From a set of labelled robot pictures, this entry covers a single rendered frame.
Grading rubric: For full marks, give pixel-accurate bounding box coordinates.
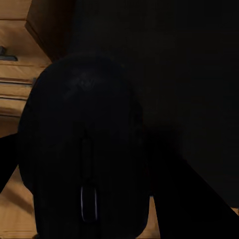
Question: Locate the mouse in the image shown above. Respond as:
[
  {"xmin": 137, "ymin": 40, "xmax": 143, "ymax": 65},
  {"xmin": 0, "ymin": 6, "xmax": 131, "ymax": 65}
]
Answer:
[{"xmin": 17, "ymin": 52, "xmax": 150, "ymax": 239}]

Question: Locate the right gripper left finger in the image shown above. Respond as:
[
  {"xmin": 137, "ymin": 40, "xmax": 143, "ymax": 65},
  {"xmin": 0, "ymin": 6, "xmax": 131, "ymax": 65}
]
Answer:
[{"xmin": 0, "ymin": 133, "xmax": 18, "ymax": 193}]

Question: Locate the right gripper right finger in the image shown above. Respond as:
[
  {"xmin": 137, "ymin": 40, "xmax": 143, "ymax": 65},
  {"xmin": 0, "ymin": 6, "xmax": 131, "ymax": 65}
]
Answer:
[{"xmin": 144, "ymin": 132, "xmax": 239, "ymax": 239}]

